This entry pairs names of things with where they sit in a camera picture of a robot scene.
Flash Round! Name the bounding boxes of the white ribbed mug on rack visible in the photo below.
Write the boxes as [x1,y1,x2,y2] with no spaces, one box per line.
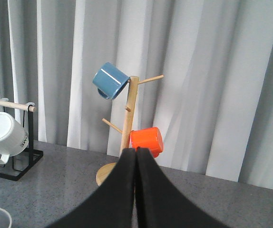
[0,112,29,165]

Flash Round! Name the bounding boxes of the black wire mug rack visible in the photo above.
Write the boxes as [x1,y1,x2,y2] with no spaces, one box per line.
[0,99,43,181]

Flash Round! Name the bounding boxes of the wooden mug tree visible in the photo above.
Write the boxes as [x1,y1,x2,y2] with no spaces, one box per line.
[96,75,164,186]

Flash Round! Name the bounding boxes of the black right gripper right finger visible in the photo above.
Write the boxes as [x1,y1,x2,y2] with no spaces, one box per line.
[135,147,227,228]

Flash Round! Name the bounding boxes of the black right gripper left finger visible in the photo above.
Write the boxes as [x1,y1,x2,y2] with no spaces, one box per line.
[49,148,137,228]

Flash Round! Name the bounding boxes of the orange mug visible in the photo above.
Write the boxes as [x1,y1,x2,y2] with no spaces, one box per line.
[130,127,164,158]

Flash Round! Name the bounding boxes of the blue mug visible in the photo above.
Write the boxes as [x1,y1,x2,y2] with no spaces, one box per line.
[92,62,130,101]

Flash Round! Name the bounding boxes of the grey white curtain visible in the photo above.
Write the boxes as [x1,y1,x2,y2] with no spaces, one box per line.
[0,0,273,189]

